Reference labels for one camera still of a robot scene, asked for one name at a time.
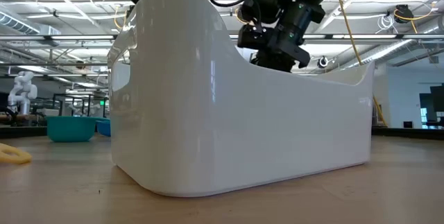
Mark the bright blue measuring cup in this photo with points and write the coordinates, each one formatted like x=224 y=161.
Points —
x=104 y=128

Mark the teal measuring cup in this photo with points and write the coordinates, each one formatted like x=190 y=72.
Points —
x=71 y=130

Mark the yellow measuring cup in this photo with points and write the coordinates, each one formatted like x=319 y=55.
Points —
x=22 y=156

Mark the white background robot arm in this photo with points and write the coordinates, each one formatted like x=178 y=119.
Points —
x=23 y=90

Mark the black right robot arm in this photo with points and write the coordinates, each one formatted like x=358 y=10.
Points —
x=298 y=19

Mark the white plastic basket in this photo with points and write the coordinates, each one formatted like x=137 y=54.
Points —
x=225 y=113

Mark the small black ceiling reel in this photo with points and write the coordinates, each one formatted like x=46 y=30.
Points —
x=323 y=62

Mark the long ceiling light strip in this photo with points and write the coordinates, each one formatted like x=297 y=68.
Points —
x=364 y=36
x=52 y=37

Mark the dark computer monitor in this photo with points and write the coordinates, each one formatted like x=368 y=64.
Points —
x=433 y=102

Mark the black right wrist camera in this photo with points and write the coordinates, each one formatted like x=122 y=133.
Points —
x=255 y=38

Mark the grey ceiling air duct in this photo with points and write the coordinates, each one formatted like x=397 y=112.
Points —
x=21 y=24

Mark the black metal frame rack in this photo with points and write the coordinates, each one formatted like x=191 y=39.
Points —
x=62 y=104

